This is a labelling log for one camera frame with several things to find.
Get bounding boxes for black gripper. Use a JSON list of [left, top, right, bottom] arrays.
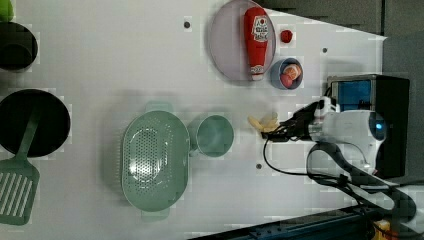
[[261, 102, 318, 142]]

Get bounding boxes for yellow plush banana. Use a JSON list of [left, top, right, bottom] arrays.
[[247, 112, 279, 133]]

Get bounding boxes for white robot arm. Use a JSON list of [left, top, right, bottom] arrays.
[[261, 98, 423, 222]]

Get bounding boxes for green mug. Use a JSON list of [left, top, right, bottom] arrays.
[[188, 115, 234, 157]]

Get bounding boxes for red toy fruit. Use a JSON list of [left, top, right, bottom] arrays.
[[280, 74, 293, 89]]

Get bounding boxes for orange toy fruit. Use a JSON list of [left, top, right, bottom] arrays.
[[283, 64, 302, 80]]

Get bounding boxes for blue bowl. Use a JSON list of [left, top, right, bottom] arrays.
[[270, 58, 303, 90]]

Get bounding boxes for red strawberry toy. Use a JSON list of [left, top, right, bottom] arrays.
[[280, 30, 293, 43]]

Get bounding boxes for red ketchup bottle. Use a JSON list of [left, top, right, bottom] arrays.
[[243, 7, 269, 81]]

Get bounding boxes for black toaster oven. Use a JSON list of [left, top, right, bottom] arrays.
[[327, 74, 410, 179]]

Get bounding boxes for grey round plate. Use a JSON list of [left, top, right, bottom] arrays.
[[208, 0, 276, 81]]

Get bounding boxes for green oval colander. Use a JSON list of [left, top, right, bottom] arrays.
[[120, 101, 190, 222]]

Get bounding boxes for black round pan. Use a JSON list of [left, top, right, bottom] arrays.
[[0, 89, 71, 157]]

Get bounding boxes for green slotted spatula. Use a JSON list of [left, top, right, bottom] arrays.
[[0, 110, 40, 226]]

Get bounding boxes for black utensil holder cup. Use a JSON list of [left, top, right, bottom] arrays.
[[0, 22, 38, 72]]

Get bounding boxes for green bottle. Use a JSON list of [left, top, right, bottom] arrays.
[[0, 0, 14, 22]]

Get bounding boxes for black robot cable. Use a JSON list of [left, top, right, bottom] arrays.
[[262, 137, 424, 240]]

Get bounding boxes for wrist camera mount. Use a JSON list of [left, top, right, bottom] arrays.
[[314, 96, 340, 117]]

